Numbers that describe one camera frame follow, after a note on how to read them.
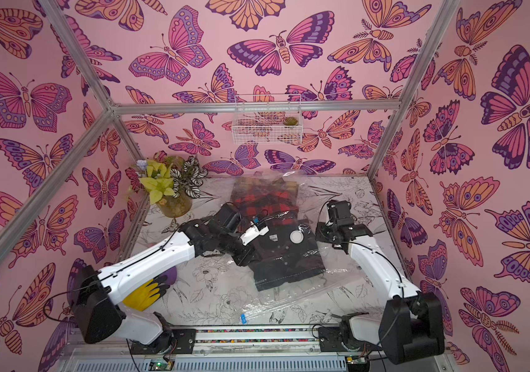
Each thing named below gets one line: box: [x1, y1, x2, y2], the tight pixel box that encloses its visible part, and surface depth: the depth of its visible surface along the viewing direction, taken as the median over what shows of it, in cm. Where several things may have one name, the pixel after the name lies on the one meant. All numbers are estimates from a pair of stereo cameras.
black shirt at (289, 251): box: [245, 219, 327, 291], surface depth 92 cm
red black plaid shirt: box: [231, 187, 300, 232], surface depth 104 cm
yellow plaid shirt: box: [231, 177, 300, 202], surface depth 112 cm
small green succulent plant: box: [282, 116, 298, 126], surface depth 95 cm
